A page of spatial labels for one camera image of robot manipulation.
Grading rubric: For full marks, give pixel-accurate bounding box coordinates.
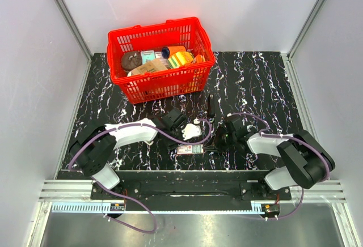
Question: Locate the black stapler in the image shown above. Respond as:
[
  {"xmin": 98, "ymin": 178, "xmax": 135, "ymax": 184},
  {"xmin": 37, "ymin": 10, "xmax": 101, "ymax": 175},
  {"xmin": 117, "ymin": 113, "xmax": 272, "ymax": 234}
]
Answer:
[{"xmin": 207, "ymin": 94, "xmax": 216, "ymax": 118}]

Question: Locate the teal white small box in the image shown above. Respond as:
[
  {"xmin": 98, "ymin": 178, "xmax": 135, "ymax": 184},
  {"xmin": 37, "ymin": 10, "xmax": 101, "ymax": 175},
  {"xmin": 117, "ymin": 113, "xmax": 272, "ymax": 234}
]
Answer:
[{"xmin": 140, "ymin": 50, "xmax": 156, "ymax": 64}]

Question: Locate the orange snack packet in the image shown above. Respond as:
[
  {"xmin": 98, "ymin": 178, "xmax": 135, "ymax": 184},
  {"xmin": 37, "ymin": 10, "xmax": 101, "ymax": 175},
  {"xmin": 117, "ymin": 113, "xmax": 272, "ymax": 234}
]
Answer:
[{"xmin": 187, "ymin": 54, "xmax": 206, "ymax": 65}]

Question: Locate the aluminium frame rail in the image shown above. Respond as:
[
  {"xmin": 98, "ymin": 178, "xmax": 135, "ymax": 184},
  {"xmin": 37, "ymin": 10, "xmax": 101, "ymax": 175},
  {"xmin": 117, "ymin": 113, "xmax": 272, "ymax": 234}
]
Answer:
[{"xmin": 39, "ymin": 180, "xmax": 346, "ymax": 215}]

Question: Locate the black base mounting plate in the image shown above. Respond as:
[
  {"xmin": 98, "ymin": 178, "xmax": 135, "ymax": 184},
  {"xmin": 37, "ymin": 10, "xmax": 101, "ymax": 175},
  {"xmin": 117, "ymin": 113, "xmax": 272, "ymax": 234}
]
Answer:
[{"xmin": 90, "ymin": 169, "xmax": 293, "ymax": 212}]

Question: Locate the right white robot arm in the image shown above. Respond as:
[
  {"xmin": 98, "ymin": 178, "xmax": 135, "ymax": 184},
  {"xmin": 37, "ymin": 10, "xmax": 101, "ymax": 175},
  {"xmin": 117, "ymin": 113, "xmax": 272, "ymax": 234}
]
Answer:
[{"xmin": 204, "ymin": 112, "xmax": 336, "ymax": 199}]

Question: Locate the brown round bun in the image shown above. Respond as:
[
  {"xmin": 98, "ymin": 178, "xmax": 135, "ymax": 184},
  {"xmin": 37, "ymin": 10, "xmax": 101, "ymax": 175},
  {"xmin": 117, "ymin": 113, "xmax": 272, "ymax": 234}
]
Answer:
[{"xmin": 121, "ymin": 51, "xmax": 142, "ymax": 72}]

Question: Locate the red plastic shopping basket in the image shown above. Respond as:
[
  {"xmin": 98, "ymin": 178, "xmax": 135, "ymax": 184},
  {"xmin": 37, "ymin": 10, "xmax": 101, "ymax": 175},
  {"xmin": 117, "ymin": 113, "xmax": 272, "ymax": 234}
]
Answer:
[{"xmin": 107, "ymin": 17, "xmax": 216, "ymax": 104}]

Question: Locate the yellow green sponge pack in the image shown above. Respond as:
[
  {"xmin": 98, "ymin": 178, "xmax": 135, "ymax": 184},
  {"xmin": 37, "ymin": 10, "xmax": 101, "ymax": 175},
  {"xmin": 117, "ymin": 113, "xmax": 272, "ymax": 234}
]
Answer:
[{"xmin": 168, "ymin": 51, "xmax": 194, "ymax": 69}]

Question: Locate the orange tube blue cap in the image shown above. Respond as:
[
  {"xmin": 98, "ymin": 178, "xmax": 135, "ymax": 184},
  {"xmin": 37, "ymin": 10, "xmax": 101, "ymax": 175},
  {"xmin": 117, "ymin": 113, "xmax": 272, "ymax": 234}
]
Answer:
[{"xmin": 161, "ymin": 45, "xmax": 186, "ymax": 58}]

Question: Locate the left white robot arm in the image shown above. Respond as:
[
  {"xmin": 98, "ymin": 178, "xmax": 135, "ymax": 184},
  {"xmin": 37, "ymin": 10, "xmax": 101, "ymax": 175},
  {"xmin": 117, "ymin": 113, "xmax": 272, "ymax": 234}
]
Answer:
[{"xmin": 69, "ymin": 108, "xmax": 202, "ymax": 199}]

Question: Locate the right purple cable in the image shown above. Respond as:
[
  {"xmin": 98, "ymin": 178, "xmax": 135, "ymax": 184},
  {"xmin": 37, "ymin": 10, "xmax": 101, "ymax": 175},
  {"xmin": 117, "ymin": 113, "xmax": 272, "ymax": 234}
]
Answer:
[{"xmin": 226, "ymin": 113, "xmax": 332, "ymax": 221}]

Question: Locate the red white staple box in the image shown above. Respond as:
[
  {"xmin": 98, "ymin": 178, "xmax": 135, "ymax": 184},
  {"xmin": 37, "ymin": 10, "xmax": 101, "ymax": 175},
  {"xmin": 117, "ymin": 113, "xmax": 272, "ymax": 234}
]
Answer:
[{"xmin": 176, "ymin": 144, "xmax": 204, "ymax": 155}]

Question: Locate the brown cardboard box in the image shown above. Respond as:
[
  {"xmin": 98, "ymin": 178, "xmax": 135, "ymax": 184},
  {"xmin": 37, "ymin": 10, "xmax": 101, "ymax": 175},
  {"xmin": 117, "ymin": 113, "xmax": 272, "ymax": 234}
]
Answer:
[{"xmin": 128, "ymin": 58, "xmax": 168, "ymax": 76}]

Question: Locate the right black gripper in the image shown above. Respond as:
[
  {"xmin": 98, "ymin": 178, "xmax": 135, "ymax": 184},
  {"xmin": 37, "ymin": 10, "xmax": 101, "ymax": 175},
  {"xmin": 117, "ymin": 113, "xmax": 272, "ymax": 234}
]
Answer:
[{"xmin": 202, "ymin": 125, "xmax": 237, "ymax": 154}]

